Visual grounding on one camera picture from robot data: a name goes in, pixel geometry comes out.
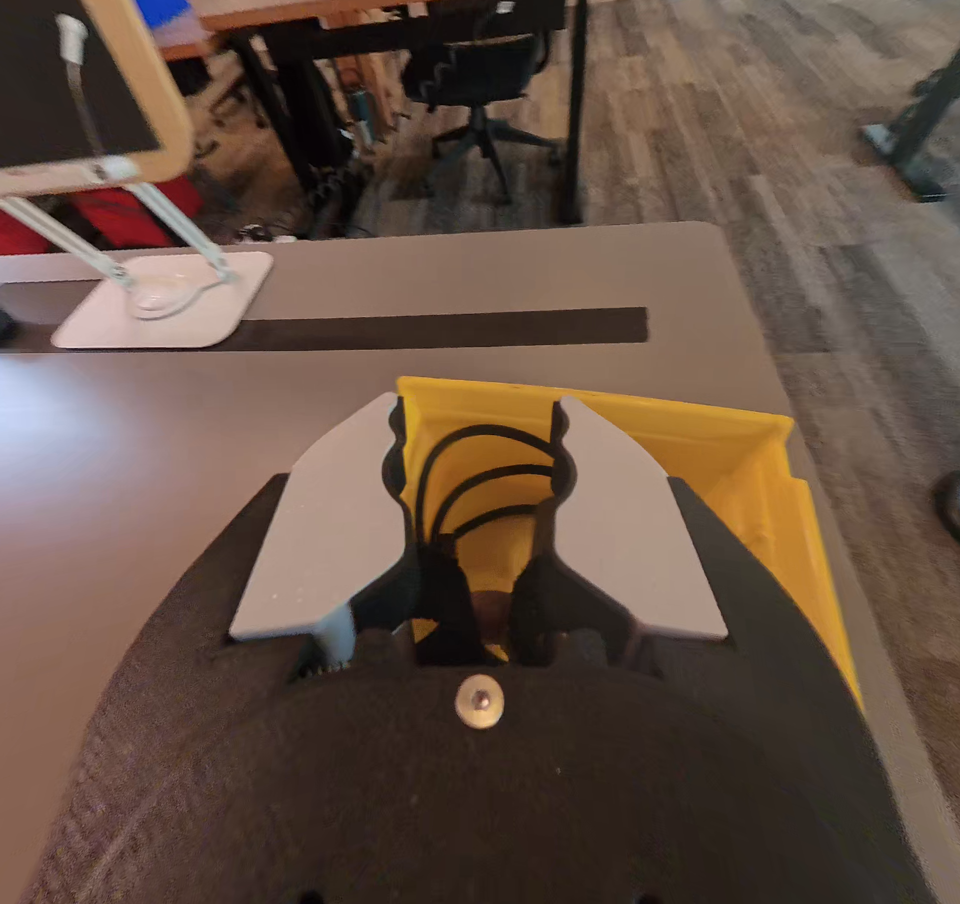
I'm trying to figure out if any black braided hdmi cable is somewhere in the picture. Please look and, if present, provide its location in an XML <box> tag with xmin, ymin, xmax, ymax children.
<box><xmin>414</xmin><ymin>424</ymin><xmax>562</xmax><ymax>545</ymax></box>

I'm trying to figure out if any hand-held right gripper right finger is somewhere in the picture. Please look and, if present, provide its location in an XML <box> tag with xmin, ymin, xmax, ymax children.
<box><xmin>549</xmin><ymin>396</ymin><xmax>730</xmax><ymax>641</ymax></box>

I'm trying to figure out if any black mesh desk chair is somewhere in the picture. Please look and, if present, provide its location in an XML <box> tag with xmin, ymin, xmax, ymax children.
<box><xmin>401</xmin><ymin>0</ymin><xmax>564</xmax><ymax>203</ymax></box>

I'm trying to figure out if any white charging cable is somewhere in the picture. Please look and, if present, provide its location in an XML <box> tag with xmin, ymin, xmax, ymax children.
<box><xmin>56</xmin><ymin>15</ymin><xmax>106</xmax><ymax>162</ymax></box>

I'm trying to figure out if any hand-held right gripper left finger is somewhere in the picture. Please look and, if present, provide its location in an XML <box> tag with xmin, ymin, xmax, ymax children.
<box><xmin>228</xmin><ymin>392</ymin><xmax>410</xmax><ymax>642</ymax></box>

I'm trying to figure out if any red bag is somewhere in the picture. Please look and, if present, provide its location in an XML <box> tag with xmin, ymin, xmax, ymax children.
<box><xmin>0</xmin><ymin>175</ymin><xmax>205</xmax><ymax>256</ymax></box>

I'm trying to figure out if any yellow plastic bin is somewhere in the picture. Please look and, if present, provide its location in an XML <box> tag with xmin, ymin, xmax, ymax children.
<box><xmin>396</xmin><ymin>375</ymin><xmax>865</xmax><ymax>713</ymax></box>

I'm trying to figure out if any white panel stand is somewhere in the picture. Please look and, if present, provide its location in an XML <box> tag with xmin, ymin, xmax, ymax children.
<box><xmin>0</xmin><ymin>161</ymin><xmax>275</xmax><ymax>350</ymax></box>

